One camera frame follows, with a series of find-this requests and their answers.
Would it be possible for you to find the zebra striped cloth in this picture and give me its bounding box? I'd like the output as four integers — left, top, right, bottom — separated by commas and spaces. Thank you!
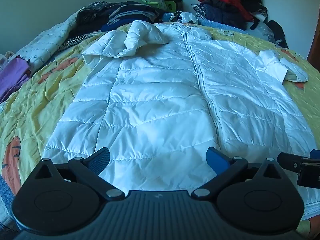
56, 31, 100, 53

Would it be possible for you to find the pile of dark folded clothes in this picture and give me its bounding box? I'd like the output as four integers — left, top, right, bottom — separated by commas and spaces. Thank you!
191, 0, 289, 49

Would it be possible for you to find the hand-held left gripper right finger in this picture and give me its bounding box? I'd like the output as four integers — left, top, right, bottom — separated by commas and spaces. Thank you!
191, 147, 284, 202

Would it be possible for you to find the purple cloth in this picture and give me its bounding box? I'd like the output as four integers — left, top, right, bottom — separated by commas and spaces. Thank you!
0, 56, 32, 104

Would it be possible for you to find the light blue knitted blanket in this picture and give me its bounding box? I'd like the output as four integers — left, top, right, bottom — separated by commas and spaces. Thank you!
199, 18, 248, 32

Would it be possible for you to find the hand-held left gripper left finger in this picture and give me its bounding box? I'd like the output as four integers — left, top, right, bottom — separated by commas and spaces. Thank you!
34, 147, 127, 201

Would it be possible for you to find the white puffer jacket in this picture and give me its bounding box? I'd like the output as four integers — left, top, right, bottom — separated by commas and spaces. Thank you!
42, 20, 320, 212

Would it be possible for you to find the yellow printed blanket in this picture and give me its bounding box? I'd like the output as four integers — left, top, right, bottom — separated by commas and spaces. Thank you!
0, 21, 320, 239

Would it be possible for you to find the green plastic chair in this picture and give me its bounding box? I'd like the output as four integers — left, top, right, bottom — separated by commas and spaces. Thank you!
139, 0, 178, 12

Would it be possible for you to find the white patterned quilt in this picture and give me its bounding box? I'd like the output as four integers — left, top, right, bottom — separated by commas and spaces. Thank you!
0, 10, 84, 74

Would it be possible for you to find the wooden door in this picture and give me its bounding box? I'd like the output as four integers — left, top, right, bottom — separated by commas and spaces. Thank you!
307, 22, 320, 67

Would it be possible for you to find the white plastic bag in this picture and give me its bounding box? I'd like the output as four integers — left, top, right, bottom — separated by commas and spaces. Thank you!
162, 11, 199, 25

